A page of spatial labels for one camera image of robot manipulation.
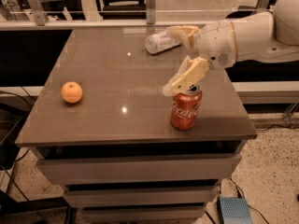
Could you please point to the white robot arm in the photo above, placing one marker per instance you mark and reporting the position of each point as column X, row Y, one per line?
column 266, row 37

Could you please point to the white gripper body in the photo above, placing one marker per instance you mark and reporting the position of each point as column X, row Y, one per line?
column 215, row 44

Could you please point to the blue perforated box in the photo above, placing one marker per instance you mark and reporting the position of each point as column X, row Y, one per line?
column 233, row 211

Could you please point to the clear plastic water bottle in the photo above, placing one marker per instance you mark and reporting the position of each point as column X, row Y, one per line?
column 160, row 42

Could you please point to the glass railing panel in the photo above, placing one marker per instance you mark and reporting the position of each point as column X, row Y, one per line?
column 41, row 12

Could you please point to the orange fruit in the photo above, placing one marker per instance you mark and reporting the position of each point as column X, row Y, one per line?
column 71, row 92

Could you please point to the red coke can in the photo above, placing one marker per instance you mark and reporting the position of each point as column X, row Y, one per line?
column 185, row 106

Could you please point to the black office chair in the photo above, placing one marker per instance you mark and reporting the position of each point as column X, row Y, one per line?
column 121, row 9

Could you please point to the top grey drawer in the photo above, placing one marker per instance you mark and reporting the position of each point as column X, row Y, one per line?
column 138, row 169

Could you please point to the grey drawer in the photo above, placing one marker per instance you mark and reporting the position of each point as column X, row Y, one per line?
column 138, row 169
column 142, row 214
column 133, row 197

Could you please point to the grey drawer cabinet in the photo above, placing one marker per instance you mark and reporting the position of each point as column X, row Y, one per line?
column 123, row 112

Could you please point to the bottom grey drawer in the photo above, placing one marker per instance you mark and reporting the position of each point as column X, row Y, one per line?
column 142, row 214

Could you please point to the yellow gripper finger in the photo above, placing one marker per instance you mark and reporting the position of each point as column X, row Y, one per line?
column 185, row 34
column 189, row 73

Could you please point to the middle grey drawer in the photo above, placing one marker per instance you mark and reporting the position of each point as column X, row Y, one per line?
column 133, row 197

